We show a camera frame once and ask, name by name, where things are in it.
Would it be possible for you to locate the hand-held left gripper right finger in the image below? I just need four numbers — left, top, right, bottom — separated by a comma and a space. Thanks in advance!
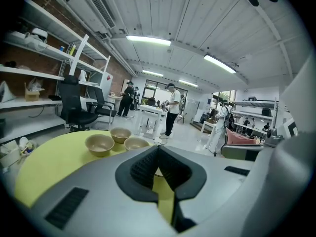
158, 131, 316, 234

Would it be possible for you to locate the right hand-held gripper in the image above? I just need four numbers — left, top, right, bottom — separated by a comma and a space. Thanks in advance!
278, 55, 316, 143

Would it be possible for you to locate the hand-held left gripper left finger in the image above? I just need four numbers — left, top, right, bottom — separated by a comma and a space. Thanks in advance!
27, 145, 178, 236

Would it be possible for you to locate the cluster of tan bowls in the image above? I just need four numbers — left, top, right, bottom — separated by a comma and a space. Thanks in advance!
84, 126, 151, 158

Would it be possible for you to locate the white metal shelving unit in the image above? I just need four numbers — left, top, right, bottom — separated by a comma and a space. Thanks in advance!
231, 98, 281, 136
0, 0, 112, 144

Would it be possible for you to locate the round table, yellow-green cloth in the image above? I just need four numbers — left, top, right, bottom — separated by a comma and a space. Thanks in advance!
13, 129, 176, 228

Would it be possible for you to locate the pink cloth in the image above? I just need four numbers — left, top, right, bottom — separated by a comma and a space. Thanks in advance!
226, 128, 264, 147

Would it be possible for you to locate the small white table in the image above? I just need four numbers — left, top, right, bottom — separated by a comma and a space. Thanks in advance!
201, 120, 219, 134

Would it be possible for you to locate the black framed window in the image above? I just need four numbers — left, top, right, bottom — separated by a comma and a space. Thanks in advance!
143, 79, 189, 108
212, 90, 237, 108

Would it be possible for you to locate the white bowl with clutter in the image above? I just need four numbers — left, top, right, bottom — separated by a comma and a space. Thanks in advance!
18, 136, 38, 157

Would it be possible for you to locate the black cantilever chair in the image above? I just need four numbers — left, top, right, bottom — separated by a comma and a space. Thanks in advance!
87, 85, 118, 130

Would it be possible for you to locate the ceiling tube light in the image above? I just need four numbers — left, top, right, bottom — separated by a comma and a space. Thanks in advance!
203, 54, 237, 74
125, 35, 172, 46
179, 79, 199, 88
142, 70, 164, 78

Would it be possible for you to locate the black office chair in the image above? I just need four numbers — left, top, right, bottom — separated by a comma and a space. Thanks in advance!
57, 75, 99, 132

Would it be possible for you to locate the beige cardboard box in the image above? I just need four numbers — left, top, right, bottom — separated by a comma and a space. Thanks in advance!
0, 141, 22, 169

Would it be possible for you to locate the white cabinet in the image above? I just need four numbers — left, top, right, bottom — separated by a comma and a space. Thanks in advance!
100, 70, 114, 95

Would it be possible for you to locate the small cardboard box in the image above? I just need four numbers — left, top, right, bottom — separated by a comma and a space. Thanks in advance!
24, 82, 41, 101

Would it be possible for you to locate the white plastic bag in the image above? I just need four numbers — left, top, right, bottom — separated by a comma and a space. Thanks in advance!
0, 80, 17, 103

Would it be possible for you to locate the white headset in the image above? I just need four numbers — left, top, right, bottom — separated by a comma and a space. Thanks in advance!
24, 27, 49, 44

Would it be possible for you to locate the white air conditioner unit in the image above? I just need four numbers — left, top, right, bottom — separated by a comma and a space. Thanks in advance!
65, 0, 117, 34

